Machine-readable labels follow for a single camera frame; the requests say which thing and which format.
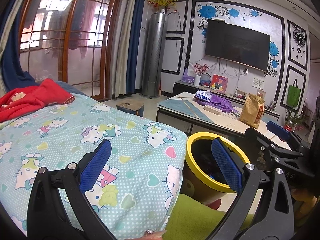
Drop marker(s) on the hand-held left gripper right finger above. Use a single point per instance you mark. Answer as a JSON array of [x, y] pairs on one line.
[[226, 165]]

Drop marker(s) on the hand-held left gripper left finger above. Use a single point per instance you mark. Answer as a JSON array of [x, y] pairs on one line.
[[96, 165]]

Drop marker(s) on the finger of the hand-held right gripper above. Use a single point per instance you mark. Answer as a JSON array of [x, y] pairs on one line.
[[277, 128], [255, 137]]

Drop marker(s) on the blue foil wrapper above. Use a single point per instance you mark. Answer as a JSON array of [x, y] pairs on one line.
[[212, 175]]

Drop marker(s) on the black bin with yellow rim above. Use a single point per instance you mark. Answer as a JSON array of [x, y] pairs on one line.
[[191, 162]]

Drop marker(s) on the person's right hand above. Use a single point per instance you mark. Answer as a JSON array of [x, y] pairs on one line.
[[303, 200]]

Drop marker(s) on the person's left hand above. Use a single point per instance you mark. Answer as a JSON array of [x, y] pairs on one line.
[[156, 233]]

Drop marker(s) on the green potted plant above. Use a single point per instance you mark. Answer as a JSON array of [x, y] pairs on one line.
[[296, 118]]

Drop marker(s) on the brown paper bag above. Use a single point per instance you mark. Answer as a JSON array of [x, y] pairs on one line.
[[251, 112]]

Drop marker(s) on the cat print blanket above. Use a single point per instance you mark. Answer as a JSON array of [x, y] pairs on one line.
[[75, 135]]

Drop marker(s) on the green tote bag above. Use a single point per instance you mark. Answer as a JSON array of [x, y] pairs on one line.
[[295, 96]]

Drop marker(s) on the clear snack packet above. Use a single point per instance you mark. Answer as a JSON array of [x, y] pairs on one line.
[[261, 95]]

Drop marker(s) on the white paper note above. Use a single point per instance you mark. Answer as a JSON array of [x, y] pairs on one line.
[[258, 83]]

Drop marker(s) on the purple cloth bag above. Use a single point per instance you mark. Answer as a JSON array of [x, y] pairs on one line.
[[220, 101]]

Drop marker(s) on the white power strip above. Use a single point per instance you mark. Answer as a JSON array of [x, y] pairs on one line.
[[212, 109]]

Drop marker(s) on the person's green trousers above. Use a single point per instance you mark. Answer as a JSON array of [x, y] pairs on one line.
[[195, 220]]

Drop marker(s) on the colourful portrait painting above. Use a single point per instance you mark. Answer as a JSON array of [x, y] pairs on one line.
[[219, 83]]

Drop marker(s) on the white and blue tissue pack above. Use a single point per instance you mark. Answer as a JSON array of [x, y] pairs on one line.
[[203, 95]]

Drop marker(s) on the blue box stool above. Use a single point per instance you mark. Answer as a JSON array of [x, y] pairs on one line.
[[130, 106]]

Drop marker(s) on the marble top coffee table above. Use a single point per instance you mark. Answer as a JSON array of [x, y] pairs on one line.
[[172, 116]]

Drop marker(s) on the round sand picture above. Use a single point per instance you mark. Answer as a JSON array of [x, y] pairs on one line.
[[206, 80]]

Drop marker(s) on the white vase with red berries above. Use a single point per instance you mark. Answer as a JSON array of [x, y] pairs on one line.
[[197, 78]]

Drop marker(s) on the red flowered garment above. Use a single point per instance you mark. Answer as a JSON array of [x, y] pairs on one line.
[[37, 97]]

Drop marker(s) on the beige curtain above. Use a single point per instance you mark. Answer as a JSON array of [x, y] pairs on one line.
[[122, 55], [12, 17]]

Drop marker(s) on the blue curtain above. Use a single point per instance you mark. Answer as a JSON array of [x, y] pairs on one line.
[[136, 42], [15, 75]]

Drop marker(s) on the grey cylindrical air conditioner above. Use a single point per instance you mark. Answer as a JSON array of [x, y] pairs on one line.
[[152, 55]]

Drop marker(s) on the pink hanging garment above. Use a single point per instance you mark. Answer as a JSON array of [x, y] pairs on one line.
[[87, 30]]

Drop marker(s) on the dark hanging garment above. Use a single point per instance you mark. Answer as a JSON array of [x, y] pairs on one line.
[[75, 25]]

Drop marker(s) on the wooden framed glass door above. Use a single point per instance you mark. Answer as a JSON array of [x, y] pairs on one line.
[[75, 17]]

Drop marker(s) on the yellow artificial flowers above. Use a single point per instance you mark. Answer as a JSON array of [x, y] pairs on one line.
[[161, 1]]

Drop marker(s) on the black wall television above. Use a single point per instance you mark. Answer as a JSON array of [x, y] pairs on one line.
[[237, 45]]

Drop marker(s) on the black wall clock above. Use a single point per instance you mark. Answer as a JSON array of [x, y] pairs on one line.
[[299, 37]]

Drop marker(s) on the blue flower wall decal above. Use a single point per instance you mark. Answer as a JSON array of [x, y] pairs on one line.
[[207, 11]]

